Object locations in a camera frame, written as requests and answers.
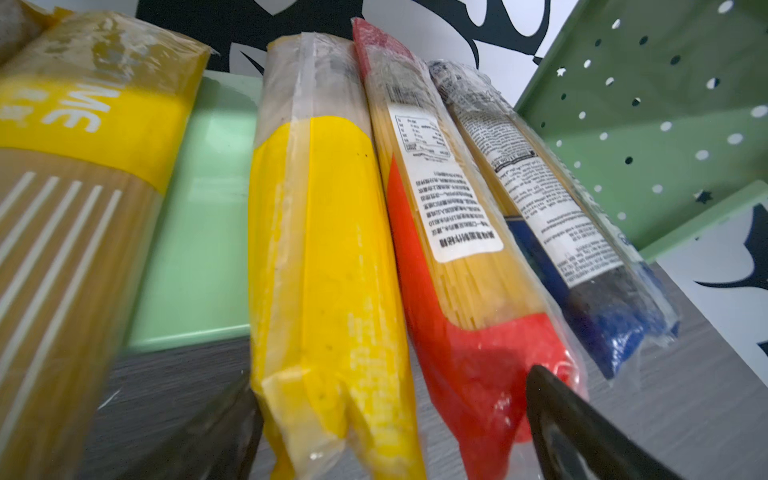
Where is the yellow Pastatime spaghetti bag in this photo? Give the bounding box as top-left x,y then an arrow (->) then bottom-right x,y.
1,12 -> 211,479

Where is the green two-tier shelf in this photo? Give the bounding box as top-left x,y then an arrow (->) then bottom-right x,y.
122,0 -> 768,355

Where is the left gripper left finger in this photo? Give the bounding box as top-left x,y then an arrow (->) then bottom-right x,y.
119,371 -> 264,479

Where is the red spaghetti pack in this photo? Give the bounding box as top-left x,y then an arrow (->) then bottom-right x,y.
352,17 -> 586,479

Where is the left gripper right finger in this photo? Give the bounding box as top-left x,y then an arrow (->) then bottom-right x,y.
525,365 -> 680,479

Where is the brown cardboard pasta box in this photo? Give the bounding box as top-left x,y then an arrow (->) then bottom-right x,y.
248,32 -> 426,479

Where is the grey blue spaghetti pack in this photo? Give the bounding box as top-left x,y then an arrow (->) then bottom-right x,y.
428,60 -> 680,381

